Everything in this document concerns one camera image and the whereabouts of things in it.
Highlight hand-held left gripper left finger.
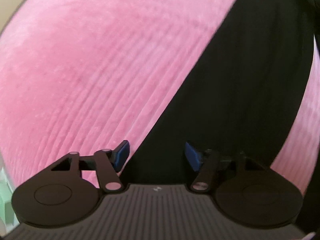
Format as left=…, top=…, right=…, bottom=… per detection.
left=51, top=140, right=130, bottom=193

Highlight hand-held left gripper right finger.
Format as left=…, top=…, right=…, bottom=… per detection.
left=184, top=141, right=263, bottom=193

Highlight black pants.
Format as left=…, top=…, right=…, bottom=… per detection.
left=120, top=0, right=320, bottom=188

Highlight pink ribbed blanket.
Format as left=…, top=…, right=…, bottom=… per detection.
left=0, top=0, right=320, bottom=240

